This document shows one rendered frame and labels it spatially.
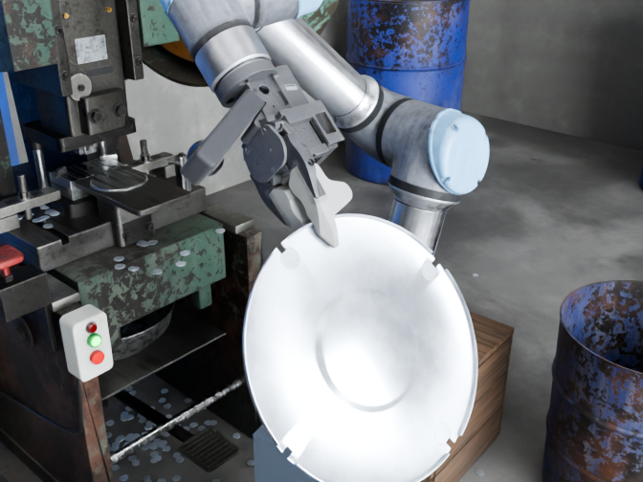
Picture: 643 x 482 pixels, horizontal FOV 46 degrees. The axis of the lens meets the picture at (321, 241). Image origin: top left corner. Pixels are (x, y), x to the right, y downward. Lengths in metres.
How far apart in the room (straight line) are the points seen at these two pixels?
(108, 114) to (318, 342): 1.04
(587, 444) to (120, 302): 1.09
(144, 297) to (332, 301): 1.00
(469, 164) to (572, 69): 3.52
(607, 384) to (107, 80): 1.25
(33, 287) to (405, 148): 0.77
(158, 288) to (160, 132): 1.74
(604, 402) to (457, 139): 0.83
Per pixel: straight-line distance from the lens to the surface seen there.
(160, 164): 1.94
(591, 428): 1.82
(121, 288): 1.69
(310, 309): 0.77
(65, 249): 1.69
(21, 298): 1.54
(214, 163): 0.74
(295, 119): 0.80
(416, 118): 1.16
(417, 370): 0.83
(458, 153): 1.13
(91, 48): 1.69
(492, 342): 1.93
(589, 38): 4.59
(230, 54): 0.82
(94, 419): 1.71
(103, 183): 1.73
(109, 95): 1.70
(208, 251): 1.81
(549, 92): 4.74
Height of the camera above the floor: 1.40
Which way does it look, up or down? 26 degrees down
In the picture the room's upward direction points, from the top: straight up
